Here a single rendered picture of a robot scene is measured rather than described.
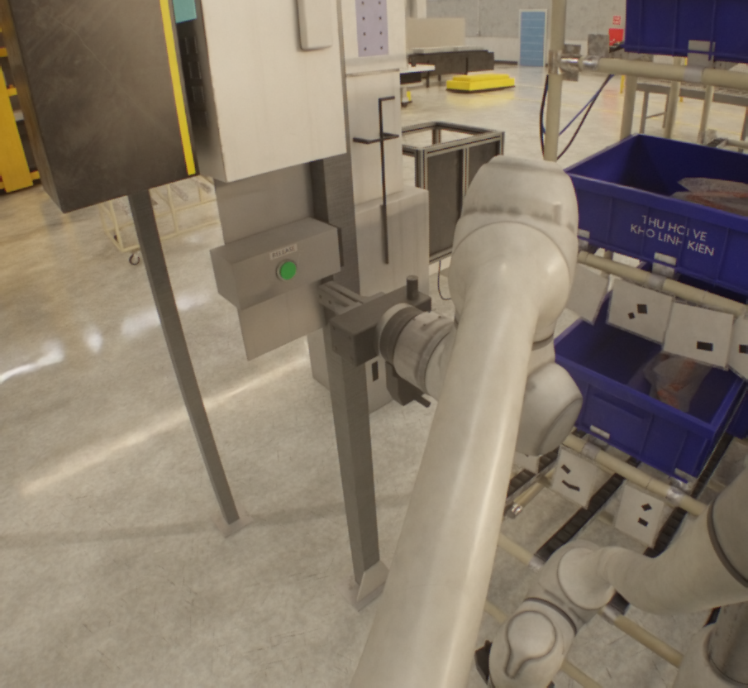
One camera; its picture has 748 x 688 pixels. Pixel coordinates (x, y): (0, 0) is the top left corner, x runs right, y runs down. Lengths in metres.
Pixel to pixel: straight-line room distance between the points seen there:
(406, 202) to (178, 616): 1.60
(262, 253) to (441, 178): 2.08
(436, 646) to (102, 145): 0.55
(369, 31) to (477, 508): 1.70
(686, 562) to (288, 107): 0.67
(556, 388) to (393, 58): 1.58
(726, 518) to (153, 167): 0.67
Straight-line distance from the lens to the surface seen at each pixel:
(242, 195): 0.88
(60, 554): 2.14
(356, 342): 0.62
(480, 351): 0.34
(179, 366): 1.51
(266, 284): 0.84
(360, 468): 1.29
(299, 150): 0.71
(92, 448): 2.49
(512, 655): 0.84
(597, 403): 1.11
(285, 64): 0.70
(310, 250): 0.86
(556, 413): 0.50
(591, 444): 1.16
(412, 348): 0.58
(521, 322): 0.36
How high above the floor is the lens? 1.50
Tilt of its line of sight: 30 degrees down
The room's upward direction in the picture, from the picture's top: 3 degrees counter-clockwise
